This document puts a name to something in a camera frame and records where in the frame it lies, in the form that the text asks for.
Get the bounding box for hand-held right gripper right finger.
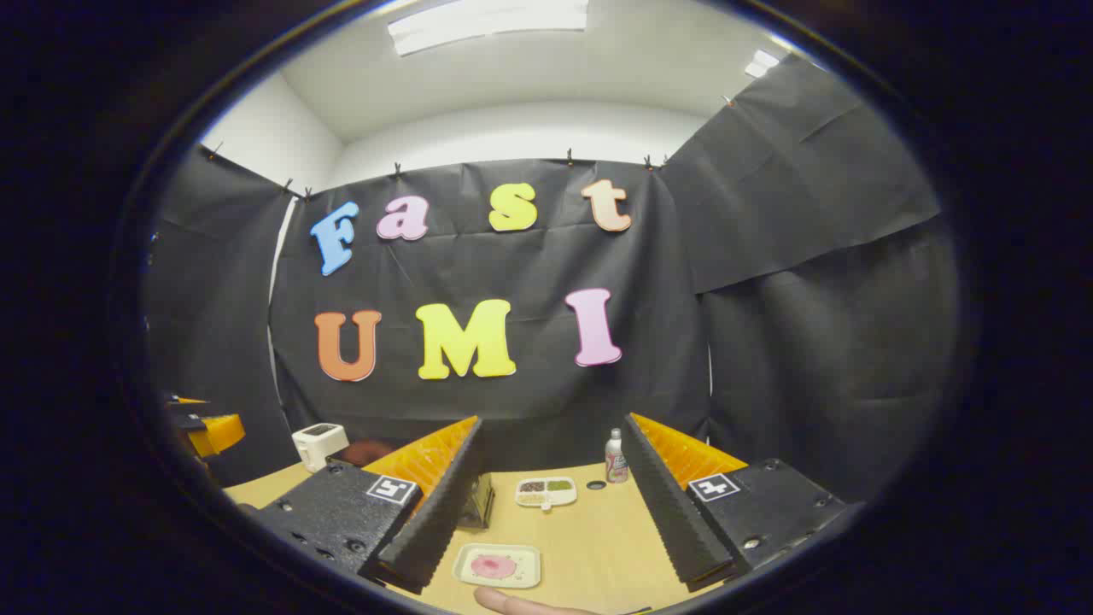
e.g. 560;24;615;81
621;413;848;592

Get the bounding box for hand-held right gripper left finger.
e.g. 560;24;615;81
256;416;484;596

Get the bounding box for black electric oven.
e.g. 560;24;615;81
329;438;496;530

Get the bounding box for cream square plate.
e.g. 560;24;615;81
452;542;542;590

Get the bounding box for pink ham slice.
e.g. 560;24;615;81
470;553;519;581

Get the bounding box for small labelled bottle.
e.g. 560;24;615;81
605;428;630;484

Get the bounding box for white toaster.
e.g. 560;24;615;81
291;423;350;473

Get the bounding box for white divided grain dish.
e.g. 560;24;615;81
514;477;578;512

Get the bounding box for black backdrop cloth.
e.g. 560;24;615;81
141;53;961;505

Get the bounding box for long ceiling light panel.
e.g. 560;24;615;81
387;0;590;56

